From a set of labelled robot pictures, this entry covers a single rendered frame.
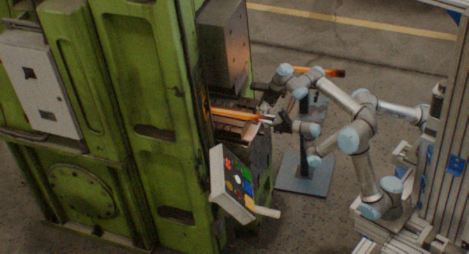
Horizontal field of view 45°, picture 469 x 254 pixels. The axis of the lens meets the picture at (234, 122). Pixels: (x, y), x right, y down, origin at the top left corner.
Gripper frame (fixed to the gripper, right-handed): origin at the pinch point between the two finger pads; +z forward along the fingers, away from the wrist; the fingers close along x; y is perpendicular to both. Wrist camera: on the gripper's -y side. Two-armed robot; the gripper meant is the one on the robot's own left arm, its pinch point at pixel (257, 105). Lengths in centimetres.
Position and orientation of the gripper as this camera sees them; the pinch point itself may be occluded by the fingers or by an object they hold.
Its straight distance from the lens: 315.5
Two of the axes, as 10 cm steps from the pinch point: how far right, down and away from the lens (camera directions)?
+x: 3.6, -6.7, 6.5
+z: -3.4, 5.6, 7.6
